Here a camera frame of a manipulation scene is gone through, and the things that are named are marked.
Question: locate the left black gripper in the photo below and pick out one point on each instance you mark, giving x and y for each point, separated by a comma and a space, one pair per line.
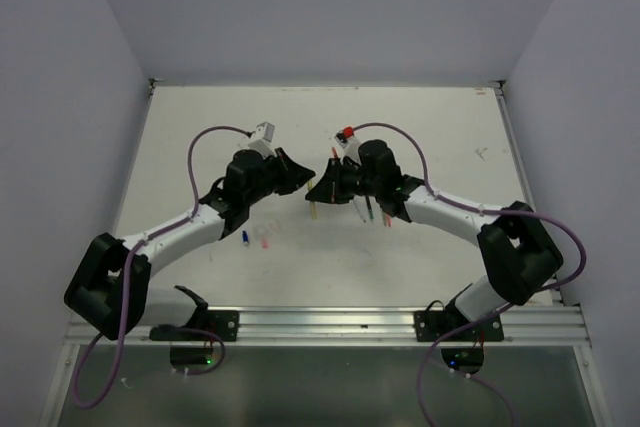
292, 174

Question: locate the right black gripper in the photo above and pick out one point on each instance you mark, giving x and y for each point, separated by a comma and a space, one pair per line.
329, 188

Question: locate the yellow highlighter pen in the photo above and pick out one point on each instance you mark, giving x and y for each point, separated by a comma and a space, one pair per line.
312, 204

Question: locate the dark green pen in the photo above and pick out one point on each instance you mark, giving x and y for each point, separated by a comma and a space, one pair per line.
369, 208

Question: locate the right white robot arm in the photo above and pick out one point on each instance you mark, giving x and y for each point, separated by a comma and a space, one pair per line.
518, 253

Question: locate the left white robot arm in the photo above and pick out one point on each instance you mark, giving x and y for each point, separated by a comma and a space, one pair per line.
110, 288

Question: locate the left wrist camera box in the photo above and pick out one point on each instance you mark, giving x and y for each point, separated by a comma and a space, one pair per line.
261, 138

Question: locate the aluminium mounting rail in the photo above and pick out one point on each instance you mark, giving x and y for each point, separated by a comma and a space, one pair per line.
393, 326

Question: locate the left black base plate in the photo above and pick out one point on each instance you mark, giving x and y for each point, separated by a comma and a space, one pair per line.
222, 323

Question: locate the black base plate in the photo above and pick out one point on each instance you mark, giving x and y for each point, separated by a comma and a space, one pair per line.
222, 323
431, 325

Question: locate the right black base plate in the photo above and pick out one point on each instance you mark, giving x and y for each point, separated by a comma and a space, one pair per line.
431, 325

